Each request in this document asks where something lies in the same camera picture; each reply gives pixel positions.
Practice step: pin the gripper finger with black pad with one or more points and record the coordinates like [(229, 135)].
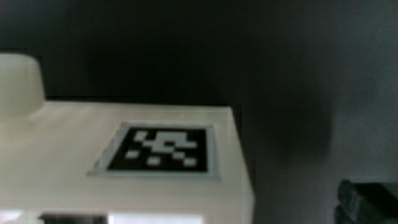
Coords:
[(366, 203)]

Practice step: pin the white front drawer tray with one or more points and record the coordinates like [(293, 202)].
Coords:
[(113, 163)]

